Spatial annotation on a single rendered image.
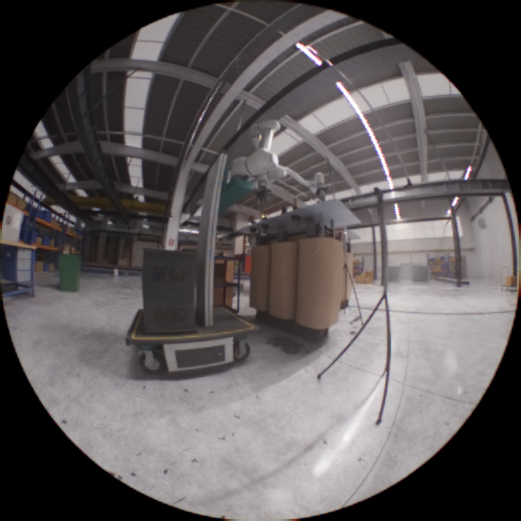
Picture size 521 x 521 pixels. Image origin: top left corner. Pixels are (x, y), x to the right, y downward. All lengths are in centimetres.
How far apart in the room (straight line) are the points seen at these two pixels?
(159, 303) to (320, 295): 128
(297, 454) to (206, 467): 36
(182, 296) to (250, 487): 103
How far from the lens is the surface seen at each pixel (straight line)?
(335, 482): 81
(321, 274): 146
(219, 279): 208
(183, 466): 81
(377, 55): 450
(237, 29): 942
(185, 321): 103
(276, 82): 995
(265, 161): 118
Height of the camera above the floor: 75
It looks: 3 degrees up
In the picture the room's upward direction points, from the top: 2 degrees clockwise
